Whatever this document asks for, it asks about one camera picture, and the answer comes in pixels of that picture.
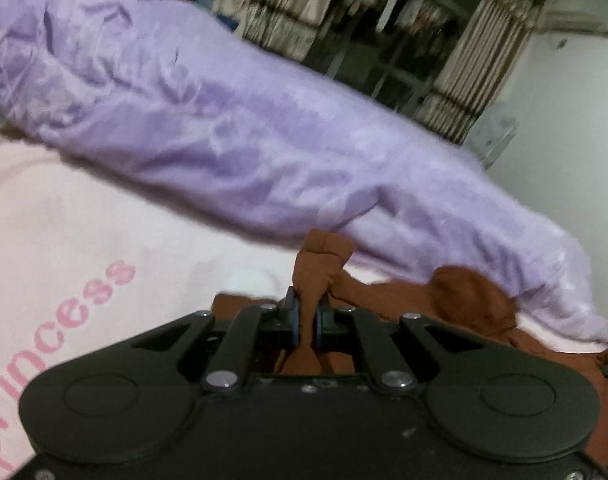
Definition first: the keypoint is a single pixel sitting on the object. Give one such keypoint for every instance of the rust brown garment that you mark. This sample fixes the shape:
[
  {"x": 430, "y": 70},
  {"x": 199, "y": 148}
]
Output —
[{"x": 457, "y": 296}]

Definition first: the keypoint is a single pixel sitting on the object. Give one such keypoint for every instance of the white wall air conditioner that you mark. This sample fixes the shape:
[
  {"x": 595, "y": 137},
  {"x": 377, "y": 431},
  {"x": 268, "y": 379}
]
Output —
[{"x": 572, "y": 22}]

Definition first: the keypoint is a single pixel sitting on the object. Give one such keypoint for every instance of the beige striped curtain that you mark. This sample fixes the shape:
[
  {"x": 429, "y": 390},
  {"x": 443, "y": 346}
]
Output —
[
  {"x": 478, "y": 67},
  {"x": 285, "y": 27}
]

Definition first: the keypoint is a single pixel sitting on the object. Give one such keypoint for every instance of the open wardrobe with hanging clothes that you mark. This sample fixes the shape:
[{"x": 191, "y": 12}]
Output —
[{"x": 389, "y": 50}]

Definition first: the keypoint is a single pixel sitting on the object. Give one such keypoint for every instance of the lavender purple duvet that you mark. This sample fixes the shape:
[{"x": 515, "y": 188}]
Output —
[{"x": 161, "y": 94}]

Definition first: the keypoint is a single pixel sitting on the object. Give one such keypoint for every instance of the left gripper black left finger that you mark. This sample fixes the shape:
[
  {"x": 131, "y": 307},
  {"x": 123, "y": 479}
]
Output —
[{"x": 128, "y": 401}]

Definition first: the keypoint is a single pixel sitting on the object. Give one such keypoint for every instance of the beige striped left curtain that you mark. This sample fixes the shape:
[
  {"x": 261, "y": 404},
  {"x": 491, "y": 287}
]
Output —
[{"x": 285, "y": 27}]

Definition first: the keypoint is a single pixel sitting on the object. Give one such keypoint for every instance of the pale blue plastic bag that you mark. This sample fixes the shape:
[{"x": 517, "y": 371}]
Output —
[{"x": 491, "y": 134}]

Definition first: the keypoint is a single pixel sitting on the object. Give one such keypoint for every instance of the pink princess blanket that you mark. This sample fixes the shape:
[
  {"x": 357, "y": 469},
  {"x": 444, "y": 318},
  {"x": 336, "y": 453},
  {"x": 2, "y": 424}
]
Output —
[{"x": 87, "y": 260}]

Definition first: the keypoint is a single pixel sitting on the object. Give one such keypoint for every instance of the beige striped right curtain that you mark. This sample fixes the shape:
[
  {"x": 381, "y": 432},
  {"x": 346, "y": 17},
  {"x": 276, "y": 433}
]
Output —
[{"x": 478, "y": 67}]

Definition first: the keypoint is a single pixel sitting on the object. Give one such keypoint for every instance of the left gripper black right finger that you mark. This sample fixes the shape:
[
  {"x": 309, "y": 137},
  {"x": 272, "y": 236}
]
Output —
[{"x": 495, "y": 400}]

